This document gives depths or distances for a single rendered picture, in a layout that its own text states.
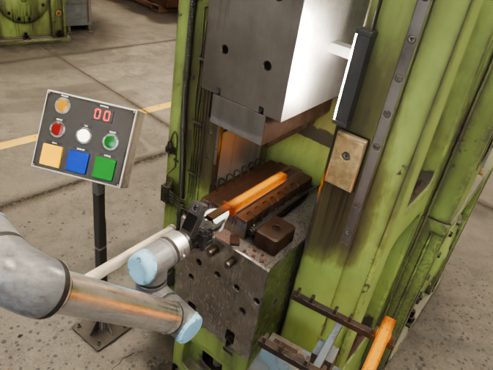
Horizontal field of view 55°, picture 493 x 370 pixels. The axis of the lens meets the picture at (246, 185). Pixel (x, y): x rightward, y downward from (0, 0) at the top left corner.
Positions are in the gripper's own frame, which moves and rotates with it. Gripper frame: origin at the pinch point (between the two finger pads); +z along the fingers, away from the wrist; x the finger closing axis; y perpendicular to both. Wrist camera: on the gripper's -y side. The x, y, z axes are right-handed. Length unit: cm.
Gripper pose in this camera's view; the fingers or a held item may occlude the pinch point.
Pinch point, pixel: (224, 210)
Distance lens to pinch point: 154.4
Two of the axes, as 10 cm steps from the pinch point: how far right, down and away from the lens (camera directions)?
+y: -1.3, 8.3, 5.4
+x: 7.8, 4.3, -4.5
